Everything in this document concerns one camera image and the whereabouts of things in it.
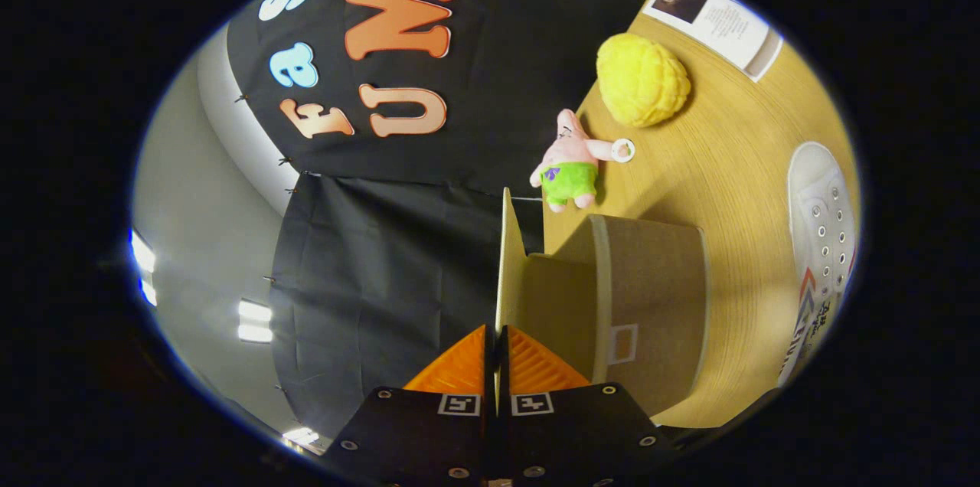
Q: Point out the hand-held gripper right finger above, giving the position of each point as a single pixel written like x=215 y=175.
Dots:
x=566 y=433

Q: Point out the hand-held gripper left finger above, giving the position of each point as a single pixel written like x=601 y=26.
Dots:
x=429 y=433

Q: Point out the beige fabric storage box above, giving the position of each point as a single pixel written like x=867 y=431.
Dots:
x=658 y=280

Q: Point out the white striped canvas shoe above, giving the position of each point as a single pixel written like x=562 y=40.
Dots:
x=823 y=227

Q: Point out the ceiling light panel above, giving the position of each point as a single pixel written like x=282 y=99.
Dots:
x=143 y=253
x=254 y=321
x=300 y=436

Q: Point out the black backdrop cloth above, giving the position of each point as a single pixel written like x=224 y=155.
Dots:
x=383 y=265

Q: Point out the pink starfish plush toy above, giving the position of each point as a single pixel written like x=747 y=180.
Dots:
x=570 y=165

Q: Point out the yellow bun-shaped squishy toy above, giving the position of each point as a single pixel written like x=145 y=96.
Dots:
x=643 y=81

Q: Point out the white book with portrait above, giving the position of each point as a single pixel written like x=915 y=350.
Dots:
x=720 y=20

